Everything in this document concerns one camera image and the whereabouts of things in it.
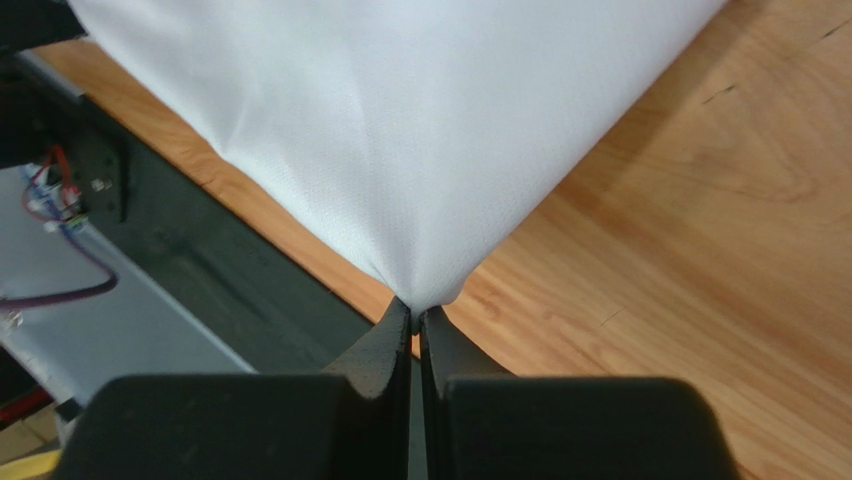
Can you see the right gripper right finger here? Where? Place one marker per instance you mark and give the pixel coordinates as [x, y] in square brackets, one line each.
[483, 422]

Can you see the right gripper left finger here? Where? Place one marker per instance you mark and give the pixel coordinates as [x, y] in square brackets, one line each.
[349, 420]

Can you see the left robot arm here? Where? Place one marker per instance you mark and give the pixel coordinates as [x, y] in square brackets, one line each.
[27, 24]

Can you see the white t shirt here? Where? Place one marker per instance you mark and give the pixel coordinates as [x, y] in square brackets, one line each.
[411, 137]

